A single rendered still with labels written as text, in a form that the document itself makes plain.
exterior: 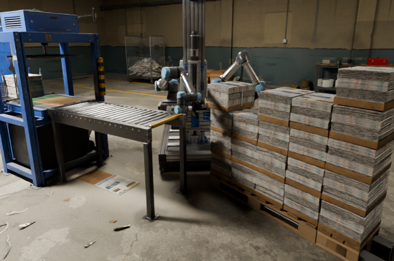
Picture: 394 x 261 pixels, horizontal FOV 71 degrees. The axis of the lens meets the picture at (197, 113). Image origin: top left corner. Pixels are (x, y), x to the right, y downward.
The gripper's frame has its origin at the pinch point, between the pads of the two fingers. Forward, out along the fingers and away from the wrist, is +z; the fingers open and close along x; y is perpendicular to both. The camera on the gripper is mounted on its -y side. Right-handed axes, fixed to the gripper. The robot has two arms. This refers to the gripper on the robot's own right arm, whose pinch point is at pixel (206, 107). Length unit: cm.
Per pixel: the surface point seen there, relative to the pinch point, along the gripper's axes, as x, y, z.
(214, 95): -3.5, 10.5, 6.4
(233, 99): -21.5, 9.0, 14.1
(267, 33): 375, 86, 570
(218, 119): -9.9, -11.3, 7.1
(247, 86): -21.8, 19.3, 31.6
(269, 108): -66, 9, 9
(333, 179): -121, -30, 10
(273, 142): -71, -17, 9
